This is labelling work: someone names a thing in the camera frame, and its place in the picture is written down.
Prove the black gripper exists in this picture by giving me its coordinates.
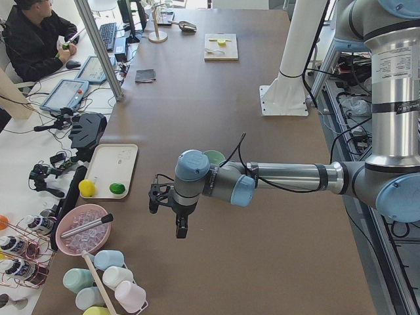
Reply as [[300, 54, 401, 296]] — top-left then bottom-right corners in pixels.
[[171, 201, 194, 238]]

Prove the mint green bowl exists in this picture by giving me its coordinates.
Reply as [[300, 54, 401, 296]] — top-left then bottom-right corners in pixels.
[[204, 150, 226, 165]]

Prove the white ceramic spoon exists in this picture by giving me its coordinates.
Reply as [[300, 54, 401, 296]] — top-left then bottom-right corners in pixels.
[[205, 48, 226, 56]]

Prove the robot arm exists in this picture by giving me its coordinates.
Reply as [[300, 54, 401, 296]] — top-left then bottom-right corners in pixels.
[[169, 1, 419, 238]]

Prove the pink bowl with ice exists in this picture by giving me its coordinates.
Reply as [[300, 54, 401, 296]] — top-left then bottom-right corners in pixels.
[[55, 204, 111, 256]]

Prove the green lime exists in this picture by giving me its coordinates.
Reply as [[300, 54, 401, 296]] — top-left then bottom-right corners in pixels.
[[109, 182, 126, 195]]

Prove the metal muddler black tip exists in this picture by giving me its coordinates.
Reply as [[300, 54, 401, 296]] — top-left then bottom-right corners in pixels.
[[60, 213, 114, 239]]

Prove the light blue cup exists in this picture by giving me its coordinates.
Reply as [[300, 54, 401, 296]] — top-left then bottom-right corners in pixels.
[[94, 249, 125, 271]]

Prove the white cup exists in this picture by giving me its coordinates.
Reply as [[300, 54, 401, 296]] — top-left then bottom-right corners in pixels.
[[102, 266, 134, 291]]

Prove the pink cup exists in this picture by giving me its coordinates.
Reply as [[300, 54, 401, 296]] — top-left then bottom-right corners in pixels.
[[114, 280, 148, 314]]

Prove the cream rabbit tray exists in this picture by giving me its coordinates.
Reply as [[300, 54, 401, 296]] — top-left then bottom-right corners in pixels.
[[79, 144, 138, 200]]

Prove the yellow lemon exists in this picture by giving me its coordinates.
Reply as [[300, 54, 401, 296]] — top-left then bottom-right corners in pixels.
[[78, 179, 96, 198]]

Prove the pale blue cup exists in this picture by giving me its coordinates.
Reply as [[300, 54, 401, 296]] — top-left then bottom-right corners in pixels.
[[75, 287, 105, 310]]

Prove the mint green cup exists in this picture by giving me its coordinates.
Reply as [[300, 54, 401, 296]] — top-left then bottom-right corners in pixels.
[[62, 268, 94, 293]]

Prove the yellow cup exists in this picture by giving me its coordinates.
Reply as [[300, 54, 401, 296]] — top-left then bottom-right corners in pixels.
[[83, 306, 110, 315]]

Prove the grey folded cloth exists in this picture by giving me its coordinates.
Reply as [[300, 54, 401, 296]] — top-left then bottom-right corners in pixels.
[[135, 69, 156, 83]]

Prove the blue teach pendant near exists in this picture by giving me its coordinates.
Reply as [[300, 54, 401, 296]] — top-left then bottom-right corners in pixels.
[[39, 79, 89, 113]]

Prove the blue teach pendant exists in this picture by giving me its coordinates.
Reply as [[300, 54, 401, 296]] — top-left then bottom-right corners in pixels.
[[75, 56, 106, 85], [39, 79, 89, 113]]

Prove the blue teach pendant far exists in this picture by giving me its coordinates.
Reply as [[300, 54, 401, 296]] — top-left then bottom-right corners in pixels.
[[75, 56, 106, 85]]

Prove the bamboo cutting board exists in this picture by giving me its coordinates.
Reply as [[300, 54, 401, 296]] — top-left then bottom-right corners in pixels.
[[204, 33, 239, 62]]

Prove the yellow plastic knife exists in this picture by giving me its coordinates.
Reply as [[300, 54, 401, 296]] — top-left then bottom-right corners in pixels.
[[209, 38, 231, 45]]

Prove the wooden stand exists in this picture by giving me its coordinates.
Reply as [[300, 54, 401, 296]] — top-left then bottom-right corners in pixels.
[[148, 2, 168, 43]]

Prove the metal scoop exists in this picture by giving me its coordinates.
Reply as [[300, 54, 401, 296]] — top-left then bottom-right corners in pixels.
[[169, 20, 197, 33]]

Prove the black keyboard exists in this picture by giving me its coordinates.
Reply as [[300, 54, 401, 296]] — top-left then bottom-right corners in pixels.
[[99, 22, 117, 51]]

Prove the seated person in black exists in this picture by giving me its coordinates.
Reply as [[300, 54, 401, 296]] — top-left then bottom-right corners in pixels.
[[5, 1, 79, 81]]

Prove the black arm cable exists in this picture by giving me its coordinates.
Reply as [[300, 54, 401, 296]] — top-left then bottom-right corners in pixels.
[[226, 133, 324, 193]]

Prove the wooden cup rack post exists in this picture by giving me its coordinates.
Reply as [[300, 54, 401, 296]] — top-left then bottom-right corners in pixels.
[[81, 251, 117, 315]]

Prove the aluminium frame post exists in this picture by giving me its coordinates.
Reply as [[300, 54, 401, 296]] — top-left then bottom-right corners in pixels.
[[74, 0, 124, 102]]

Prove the copper wire bottle rack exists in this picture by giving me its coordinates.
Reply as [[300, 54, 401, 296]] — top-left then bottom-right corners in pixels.
[[1, 215, 54, 289]]

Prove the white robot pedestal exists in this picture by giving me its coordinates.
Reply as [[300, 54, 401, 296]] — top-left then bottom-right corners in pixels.
[[260, 0, 329, 116]]

